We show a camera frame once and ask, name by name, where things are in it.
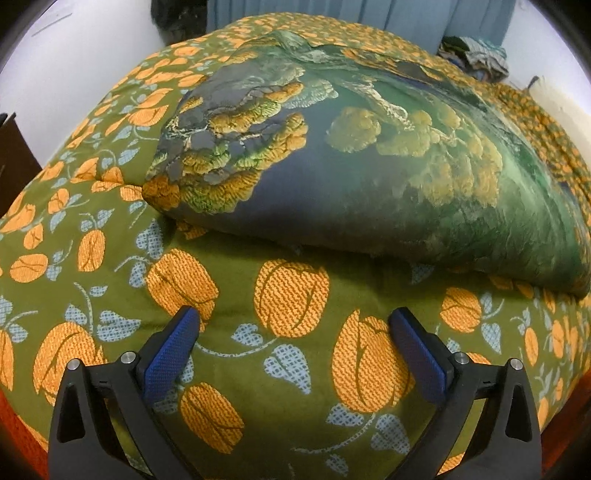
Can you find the dark brown furniture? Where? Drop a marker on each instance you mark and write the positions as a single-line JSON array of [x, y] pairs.
[[16, 152]]

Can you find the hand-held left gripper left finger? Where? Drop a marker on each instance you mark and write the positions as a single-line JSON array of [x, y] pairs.
[[168, 355]]

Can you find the blue curtain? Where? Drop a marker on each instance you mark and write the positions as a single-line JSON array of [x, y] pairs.
[[369, 21]]

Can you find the green blanket with orange flowers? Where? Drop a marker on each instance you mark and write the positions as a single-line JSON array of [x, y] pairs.
[[286, 387]]

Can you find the green blue printed blanket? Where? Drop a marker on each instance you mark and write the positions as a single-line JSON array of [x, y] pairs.
[[360, 184]]

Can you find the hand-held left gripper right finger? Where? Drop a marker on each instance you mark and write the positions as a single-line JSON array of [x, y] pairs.
[[420, 355]]

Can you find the pile of clothes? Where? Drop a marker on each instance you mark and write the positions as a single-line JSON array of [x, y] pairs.
[[475, 55]]

